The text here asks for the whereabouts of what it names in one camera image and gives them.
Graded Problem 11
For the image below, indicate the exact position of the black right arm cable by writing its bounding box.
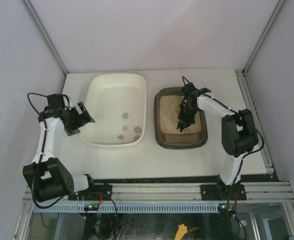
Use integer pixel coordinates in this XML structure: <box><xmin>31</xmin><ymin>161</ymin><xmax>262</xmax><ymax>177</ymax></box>
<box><xmin>239</xmin><ymin>109</ymin><xmax>265</xmax><ymax>156</ymax></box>

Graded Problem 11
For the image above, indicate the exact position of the dark translucent litter box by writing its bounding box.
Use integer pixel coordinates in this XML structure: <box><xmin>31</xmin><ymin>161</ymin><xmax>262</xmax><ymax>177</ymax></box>
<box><xmin>153</xmin><ymin>87</ymin><xmax>208</xmax><ymax>150</ymax></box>

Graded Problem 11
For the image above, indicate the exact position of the aluminium front frame rail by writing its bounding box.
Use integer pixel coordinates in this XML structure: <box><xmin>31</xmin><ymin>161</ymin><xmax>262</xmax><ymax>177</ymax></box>
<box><xmin>109</xmin><ymin>182</ymin><xmax>294</xmax><ymax>203</ymax></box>

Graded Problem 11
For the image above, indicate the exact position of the black slotted litter scoop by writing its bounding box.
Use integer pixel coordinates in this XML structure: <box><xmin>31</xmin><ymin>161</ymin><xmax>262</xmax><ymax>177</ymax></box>
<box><xmin>177</xmin><ymin>100</ymin><xmax>186</xmax><ymax>133</ymax></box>

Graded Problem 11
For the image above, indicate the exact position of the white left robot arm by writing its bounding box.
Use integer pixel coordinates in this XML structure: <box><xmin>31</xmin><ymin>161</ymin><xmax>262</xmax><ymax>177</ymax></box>
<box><xmin>22</xmin><ymin>93</ymin><xmax>94</xmax><ymax>205</ymax></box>

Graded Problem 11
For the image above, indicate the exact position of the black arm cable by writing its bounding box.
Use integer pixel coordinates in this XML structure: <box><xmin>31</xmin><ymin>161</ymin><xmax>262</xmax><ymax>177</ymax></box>
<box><xmin>27</xmin><ymin>92</ymin><xmax>49</xmax><ymax>115</ymax></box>
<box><xmin>239</xmin><ymin>109</ymin><xmax>265</xmax><ymax>156</ymax></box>

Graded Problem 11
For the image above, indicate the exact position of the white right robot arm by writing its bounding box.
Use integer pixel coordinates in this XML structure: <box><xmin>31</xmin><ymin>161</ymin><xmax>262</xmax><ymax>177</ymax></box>
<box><xmin>177</xmin><ymin>82</ymin><xmax>261</xmax><ymax>186</ymax></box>

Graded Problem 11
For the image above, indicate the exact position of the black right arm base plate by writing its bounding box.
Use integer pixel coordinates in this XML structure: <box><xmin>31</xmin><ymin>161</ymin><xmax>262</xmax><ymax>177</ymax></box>
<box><xmin>200</xmin><ymin>183</ymin><xmax>247</xmax><ymax>201</ymax></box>

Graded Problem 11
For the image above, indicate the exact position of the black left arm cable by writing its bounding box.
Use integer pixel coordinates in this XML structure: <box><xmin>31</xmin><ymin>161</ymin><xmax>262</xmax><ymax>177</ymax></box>
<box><xmin>27</xmin><ymin>92</ymin><xmax>49</xmax><ymax>115</ymax></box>

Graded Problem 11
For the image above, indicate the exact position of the yellow paw shaped object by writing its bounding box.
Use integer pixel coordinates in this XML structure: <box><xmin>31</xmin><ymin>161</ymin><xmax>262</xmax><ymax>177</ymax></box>
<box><xmin>174</xmin><ymin>224</ymin><xmax>188</xmax><ymax>240</ymax></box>

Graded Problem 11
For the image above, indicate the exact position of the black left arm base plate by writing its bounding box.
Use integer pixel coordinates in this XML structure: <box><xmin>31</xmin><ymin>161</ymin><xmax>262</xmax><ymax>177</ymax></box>
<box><xmin>68</xmin><ymin>183</ymin><xmax>113</xmax><ymax>202</ymax></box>

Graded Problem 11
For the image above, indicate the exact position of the white plastic bin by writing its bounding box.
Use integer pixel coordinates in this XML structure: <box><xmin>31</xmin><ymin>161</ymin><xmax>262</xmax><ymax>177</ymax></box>
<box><xmin>80</xmin><ymin>73</ymin><xmax>147</xmax><ymax>147</ymax></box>

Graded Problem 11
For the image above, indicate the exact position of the grey slotted cable duct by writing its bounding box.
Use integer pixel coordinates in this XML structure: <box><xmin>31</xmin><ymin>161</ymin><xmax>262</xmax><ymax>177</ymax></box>
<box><xmin>33</xmin><ymin>202</ymin><xmax>219</xmax><ymax>214</ymax></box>

